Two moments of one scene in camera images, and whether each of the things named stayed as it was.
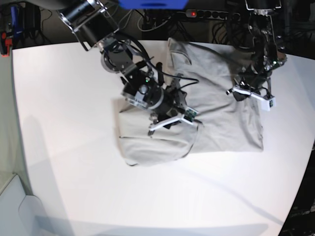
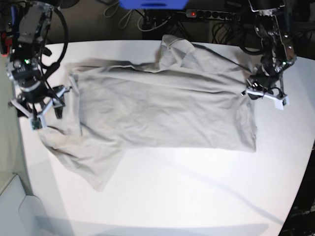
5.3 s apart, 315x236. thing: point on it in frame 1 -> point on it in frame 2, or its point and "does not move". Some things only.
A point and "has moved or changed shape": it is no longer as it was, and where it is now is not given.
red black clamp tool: [5, 44] does not move
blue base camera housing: [152, 4] does not move
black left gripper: [173, 102] -> [37, 90]
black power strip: [221, 14] does not move
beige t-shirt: [206, 72] has moved or changed shape
